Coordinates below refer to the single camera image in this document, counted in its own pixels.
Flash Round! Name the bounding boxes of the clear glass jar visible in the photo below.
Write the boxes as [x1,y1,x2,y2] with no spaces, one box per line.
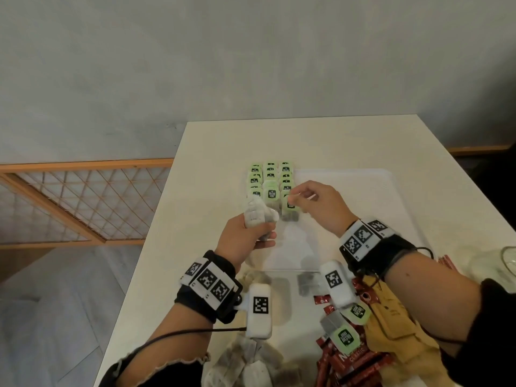
[469,245,516,283]

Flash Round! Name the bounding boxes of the red stirrer sticks bundle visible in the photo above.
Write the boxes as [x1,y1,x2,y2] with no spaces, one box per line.
[437,254,459,274]

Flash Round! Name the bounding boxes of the rows of laid tea bags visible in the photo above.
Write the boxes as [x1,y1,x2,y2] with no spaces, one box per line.
[246,161,296,212]

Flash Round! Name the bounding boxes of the pile of red coffee sachets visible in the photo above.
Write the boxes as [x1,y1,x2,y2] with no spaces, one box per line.
[312,277,395,387]

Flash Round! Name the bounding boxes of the white tea bag green tag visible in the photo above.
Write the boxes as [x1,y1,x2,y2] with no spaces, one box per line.
[281,193,302,222]
[243,196,280,243]

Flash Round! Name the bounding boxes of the wooden lattice screen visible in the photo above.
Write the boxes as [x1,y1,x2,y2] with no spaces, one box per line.
[0,158,175,249]

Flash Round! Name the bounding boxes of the pile of tea bags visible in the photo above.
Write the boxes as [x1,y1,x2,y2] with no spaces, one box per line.
[201,269,372,387]

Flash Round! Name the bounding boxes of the white tray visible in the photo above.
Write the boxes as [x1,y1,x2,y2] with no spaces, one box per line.
[241,168,435,275]

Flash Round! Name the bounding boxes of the black furniture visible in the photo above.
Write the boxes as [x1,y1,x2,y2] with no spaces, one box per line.
[470,142,516,232]

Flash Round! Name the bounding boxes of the person's left hand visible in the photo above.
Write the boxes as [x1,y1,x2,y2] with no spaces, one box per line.
[214,213,279,275]

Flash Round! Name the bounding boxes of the wooden wall rail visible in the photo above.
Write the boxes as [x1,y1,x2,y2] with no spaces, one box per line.
[447,145,513,156]

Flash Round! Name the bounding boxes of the person's black top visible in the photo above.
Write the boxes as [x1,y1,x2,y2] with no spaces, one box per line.
[98,277,516,387]

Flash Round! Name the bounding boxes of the person's right hand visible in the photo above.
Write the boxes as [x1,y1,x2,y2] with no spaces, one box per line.
[288,180,360,238]

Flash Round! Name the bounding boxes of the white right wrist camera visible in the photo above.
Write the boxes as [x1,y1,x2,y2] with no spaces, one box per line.
[319,260,360,310]

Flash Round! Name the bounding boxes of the pile of brown sugar packets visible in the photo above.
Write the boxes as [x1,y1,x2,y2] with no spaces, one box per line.
[362,276,455,387]

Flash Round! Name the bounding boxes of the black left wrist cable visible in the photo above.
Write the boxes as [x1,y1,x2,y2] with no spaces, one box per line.
[112,327,248,375]

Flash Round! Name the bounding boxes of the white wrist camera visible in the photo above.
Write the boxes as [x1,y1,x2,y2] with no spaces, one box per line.
[319,260,360,310]
[243,282,274,340]

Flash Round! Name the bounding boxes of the person's right forearm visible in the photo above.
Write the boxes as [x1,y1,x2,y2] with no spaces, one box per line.
[385,250,484,357]

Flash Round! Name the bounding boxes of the black left wristband marker tags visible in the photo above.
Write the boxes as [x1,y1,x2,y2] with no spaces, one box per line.
[174,250,244,325]

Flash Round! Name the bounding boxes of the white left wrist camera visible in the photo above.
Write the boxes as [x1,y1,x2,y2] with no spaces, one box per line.
[243,282,274,340]

